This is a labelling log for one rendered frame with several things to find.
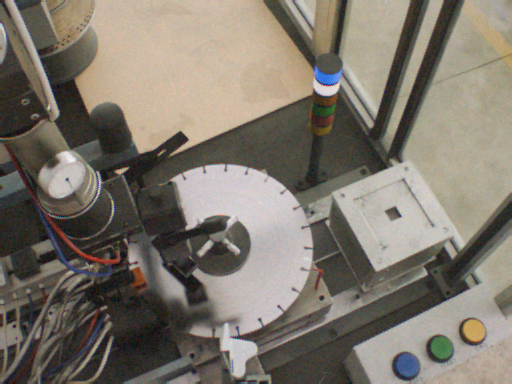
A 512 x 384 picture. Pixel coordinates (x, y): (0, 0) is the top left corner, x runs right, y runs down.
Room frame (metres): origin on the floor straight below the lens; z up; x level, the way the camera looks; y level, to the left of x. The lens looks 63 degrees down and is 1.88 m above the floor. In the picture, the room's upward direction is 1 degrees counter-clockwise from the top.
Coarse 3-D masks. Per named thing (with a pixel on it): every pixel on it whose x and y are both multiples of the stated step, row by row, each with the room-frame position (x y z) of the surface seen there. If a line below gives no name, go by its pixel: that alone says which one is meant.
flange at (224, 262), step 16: (240, 224) 0.40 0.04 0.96; (192, 240) 0.37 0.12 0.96; (208, 240) 0.36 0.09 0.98; (240, 240) 0.36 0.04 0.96; (192, 256) 0.34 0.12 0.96; (208, 256) 0.34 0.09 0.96; (224, 256) 0.33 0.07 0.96; (240, 256) 0.34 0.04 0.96; (208, 272) 0.31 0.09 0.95; (224, 272) 0.31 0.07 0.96
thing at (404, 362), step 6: (408, 354) 0.17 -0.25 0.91; (396, 360) 0.16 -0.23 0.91; (402, 360) 0.16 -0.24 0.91; (408, 360) 0.16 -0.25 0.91; (414, 360) 0.16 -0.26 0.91; (396, 366) 0.15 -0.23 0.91; (402, 366) 0.15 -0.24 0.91; (408, 366) 0.15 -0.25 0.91; (414, 366) 0.15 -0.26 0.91; (402, 372) 0.14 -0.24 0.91; (408, 372) 0.14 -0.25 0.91; (414, 372) 0.14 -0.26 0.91
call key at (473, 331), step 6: (468, 324) 0.21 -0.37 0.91; (474, 324) 0.21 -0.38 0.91; (480, 324) 0.21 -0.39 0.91; (462, 330) 0.21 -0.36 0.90; (468, 330) 0.20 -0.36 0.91; (474, 330) 0.20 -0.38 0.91; (480, 330) 0.20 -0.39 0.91; (468, 336) 0.19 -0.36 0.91; (474, 336) 0.19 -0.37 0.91; (480, 336) 0.19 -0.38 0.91; (474, 342) 0.18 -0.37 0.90
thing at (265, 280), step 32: (192, 192) 0.47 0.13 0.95; (224, 192) 0.47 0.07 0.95; (256, 192) 0.46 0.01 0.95; (288, 192) 0.46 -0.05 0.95; (192, 224) 0.40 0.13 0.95; (256, 224) 0.40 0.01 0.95; (288, 224) 0.40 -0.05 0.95; (128, 256) 0.34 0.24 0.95; (256, 256) 0.34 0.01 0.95; (288, 256) 0.34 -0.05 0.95; (160, 288) 0.28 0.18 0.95; (192, 288) 0.28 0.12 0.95; (224, 288) 0.28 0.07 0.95; (256, 288) 0.28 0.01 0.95; (288, 288) 0.28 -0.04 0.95; (192, 320) 0.22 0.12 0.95; (224, 320) 0.22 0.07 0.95; (256, 320) 0.22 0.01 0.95
